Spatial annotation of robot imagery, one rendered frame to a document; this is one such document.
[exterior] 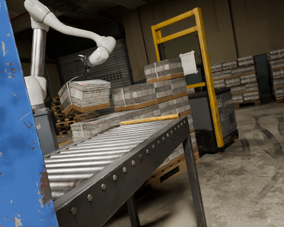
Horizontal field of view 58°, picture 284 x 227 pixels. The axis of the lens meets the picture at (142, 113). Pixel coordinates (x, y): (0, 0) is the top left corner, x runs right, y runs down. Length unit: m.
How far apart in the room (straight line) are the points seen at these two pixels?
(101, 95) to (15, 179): 1.92
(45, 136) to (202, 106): 2.25
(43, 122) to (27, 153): 1.65
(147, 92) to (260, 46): 6.52
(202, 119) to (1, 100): 3.39
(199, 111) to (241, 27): 5.57
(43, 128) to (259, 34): 7.68
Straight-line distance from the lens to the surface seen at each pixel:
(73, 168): 0.95
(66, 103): 2.30
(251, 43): 8.78
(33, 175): 0.31
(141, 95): 2.53
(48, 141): 1.96
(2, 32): 0.31
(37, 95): 1.98
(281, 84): 7.10
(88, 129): 2.19
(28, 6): 2.15
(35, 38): 2.24
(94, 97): 2.15
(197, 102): 3.58
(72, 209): 0.65
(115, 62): 9.99
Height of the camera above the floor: 1.02
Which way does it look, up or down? 6 degrees down
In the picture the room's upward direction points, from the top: 11 degrees counter-clockwise
